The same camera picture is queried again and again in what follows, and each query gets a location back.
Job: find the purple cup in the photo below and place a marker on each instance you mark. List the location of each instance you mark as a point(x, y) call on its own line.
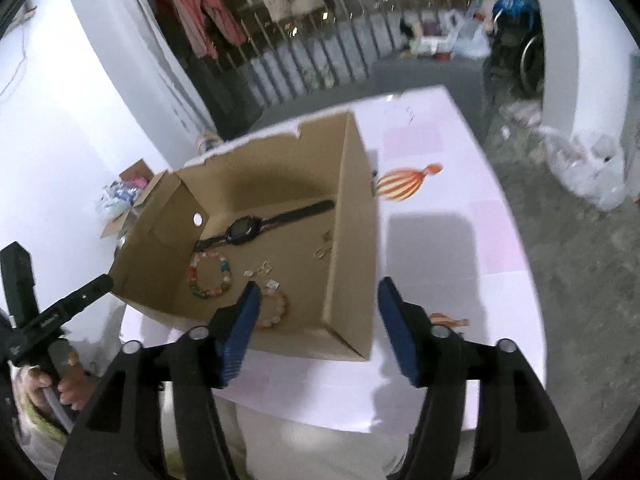
point(430, 27)

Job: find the checked cloth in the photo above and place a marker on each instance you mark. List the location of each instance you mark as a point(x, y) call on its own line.
point(522, 112)

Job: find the pink balloon print tablecloth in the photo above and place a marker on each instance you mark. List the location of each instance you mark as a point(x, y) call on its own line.
point(440, 260)

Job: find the grey cabinet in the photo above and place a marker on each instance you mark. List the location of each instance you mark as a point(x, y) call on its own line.
point(425, 72)

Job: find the person's left hand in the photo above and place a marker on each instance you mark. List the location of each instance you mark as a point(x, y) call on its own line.
point(75, 385)

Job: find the black smartwatch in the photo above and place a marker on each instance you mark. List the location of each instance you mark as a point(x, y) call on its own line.
point(242, 230)

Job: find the hanging red pants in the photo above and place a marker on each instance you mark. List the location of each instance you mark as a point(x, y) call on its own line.
point(200, 5)

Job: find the brown cardboard box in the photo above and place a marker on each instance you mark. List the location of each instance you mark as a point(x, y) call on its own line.
point(280, 180)

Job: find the white curtain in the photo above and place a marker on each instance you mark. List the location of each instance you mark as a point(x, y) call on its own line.
point(130, 35)

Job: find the large crumpled white plastic bag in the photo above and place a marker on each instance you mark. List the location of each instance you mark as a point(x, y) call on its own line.
point(585, 170)

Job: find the gold butterfly charm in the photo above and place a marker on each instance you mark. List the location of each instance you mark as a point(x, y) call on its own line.
point(325, 247)

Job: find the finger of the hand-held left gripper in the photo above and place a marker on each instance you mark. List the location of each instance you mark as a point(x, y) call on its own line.
point(87, 294)

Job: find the wheelchair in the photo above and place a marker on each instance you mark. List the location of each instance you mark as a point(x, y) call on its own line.
point(520, 45)

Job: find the small printed cardboard box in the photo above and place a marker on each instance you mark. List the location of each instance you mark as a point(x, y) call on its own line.
point(132, 195)

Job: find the metal balcony railing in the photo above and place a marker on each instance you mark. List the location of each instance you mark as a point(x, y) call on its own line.
point(310, 60)

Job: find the pale blue plastic bag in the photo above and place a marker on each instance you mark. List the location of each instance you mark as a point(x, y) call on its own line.
point(117, 200)

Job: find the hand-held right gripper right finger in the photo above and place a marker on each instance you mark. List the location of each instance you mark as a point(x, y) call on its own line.
point(397, 340)

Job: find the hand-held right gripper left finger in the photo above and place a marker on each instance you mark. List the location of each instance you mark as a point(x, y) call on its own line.
point(240, 340)

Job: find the white flat box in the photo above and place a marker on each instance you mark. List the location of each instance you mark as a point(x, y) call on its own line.
point(435, 45)

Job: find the beige basket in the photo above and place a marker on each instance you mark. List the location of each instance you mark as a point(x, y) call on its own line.
point(207, 141)

